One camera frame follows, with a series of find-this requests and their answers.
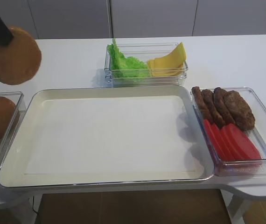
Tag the brown bottom bun half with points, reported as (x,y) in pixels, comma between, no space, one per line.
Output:
(21,59)

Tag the white table leg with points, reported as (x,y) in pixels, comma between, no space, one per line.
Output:
(236,208)

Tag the red tomato slice leftmost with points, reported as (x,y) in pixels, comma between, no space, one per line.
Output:
(214,140)

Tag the red tomato slice front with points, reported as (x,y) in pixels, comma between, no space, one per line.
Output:
(242,143)

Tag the front brown meat patty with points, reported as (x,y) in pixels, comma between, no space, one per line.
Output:
(239,110)

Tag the leftmost brown meat patty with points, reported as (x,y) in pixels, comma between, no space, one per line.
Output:
(201,104)

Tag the large white serving tray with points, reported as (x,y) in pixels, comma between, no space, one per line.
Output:
(107,136)

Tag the clear bin with greens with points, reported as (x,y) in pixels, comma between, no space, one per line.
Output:
(144,52)

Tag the clear bin with meat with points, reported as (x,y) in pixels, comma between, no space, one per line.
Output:
(257,136)

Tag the green lettuce leaf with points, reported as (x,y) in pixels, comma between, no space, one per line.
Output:
(125,67)

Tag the yellow cheese slices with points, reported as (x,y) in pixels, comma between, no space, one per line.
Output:
(169,65)

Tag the red tomato slice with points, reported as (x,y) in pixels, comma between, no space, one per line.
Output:
(233,149)
(222,149)
(214,140)
(242,143)

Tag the brown meat patty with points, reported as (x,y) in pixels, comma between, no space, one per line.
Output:
(208,98)
(201,104)
(239,110)
(221,106)

